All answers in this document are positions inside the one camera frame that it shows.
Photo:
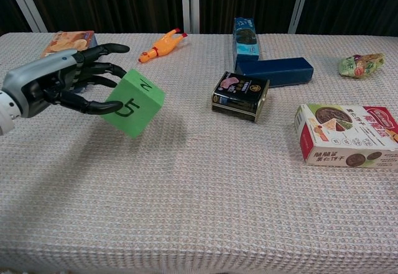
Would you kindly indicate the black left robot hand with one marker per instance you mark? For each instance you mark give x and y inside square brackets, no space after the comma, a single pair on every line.
[43,81]

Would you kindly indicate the green foam number cube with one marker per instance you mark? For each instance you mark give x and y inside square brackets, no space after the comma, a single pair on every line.
[138,112]

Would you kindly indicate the orange biscuit box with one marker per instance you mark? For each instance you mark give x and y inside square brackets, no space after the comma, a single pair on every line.
[68,41]

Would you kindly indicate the orange rubber chicken toy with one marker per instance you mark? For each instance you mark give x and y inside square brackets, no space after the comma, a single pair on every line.
[161,46]

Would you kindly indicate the beige waffle tablecloth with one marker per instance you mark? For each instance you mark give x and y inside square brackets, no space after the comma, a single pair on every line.
[199,193]

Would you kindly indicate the black luncheon meat can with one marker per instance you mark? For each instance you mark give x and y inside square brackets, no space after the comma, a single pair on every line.
[239,95]

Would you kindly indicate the light blue cookie box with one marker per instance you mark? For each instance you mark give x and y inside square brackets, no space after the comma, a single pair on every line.
[246,42]

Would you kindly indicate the dark blue box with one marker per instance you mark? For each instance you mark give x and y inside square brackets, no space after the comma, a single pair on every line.
[280,70]

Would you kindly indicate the white red pastry box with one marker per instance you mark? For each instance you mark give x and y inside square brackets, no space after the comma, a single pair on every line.
[345,137]

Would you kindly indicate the green snack bag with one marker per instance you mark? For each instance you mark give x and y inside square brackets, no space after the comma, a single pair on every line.
[360,66]

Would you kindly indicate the white partition post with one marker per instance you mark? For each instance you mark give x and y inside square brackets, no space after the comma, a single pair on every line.
[300,3]
[26,7]
[190,3]

